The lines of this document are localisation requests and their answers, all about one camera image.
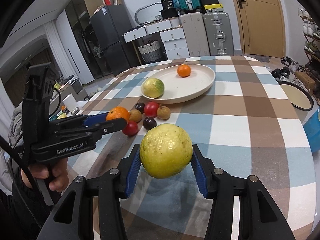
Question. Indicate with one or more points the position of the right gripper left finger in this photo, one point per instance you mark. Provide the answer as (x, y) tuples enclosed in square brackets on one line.
[(72, 216)]

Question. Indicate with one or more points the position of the woven basket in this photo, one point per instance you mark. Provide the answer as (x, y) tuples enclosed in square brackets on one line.
[(151, 51)]

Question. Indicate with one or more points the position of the brown longan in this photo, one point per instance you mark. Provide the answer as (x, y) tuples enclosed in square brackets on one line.
[(135, 115), (163, 112)]

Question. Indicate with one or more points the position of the shoe rack with shoes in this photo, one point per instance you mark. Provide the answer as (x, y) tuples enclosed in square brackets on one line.
[(311, 49)]

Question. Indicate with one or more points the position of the blue basin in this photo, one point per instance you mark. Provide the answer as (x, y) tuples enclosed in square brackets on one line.
[(312, 130)]

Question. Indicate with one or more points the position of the round wooden tray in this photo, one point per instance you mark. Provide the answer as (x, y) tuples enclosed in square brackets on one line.
[(299, 98)]

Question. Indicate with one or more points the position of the person's left hand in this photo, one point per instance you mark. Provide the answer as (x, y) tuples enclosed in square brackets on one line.
[(59, 172)]

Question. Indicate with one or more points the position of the green yellow round fruit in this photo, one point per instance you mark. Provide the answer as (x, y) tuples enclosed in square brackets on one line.
[(153, 88)]

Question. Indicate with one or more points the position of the beige suitcase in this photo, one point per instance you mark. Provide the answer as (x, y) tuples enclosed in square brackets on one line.
[(195, 34)]

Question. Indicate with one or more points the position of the yellow guava fruit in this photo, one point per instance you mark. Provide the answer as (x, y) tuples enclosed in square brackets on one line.
[(165, 151)]

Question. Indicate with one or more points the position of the silver grey suitcase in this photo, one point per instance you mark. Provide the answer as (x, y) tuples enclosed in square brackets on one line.
[(219, 33)]

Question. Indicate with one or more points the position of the black glass cabinet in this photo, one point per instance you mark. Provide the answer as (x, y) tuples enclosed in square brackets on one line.
[(79, 14)]

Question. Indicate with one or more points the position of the wooden door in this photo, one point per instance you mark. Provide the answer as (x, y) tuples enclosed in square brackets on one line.
[(261, 27)]

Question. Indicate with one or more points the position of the cream round plate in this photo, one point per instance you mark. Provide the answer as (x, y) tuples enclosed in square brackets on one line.
[(181, 89)]

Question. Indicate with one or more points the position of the black refrigerator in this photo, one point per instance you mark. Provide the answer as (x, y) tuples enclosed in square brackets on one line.
[(110, 24)]

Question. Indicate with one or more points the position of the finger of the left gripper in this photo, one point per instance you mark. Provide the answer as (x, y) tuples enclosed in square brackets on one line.
[(107, 127), (90, 120)]

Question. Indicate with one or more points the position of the orange mandarin in plate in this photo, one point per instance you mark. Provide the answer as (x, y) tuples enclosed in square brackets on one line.
[(184, 70)]

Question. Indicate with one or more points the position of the red tomato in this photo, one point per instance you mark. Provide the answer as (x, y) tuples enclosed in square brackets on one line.
[(131, 129), (150, 109)]

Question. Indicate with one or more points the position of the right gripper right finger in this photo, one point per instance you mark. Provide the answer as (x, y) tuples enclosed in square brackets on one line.
[(260, 216)]

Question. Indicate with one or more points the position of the orange mandarin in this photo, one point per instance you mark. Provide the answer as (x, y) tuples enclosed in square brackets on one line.
[(118, 112), (184, 70)]

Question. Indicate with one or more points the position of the white drawer desk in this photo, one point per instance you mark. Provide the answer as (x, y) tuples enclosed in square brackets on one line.
[(168, 32)]

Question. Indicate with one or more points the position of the dark plum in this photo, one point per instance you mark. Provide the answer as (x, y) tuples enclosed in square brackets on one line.
[(140, 107), (149, 123)]

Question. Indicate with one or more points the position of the checkered tablecloth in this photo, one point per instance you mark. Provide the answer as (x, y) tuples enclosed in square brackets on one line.
[(244, 123)]

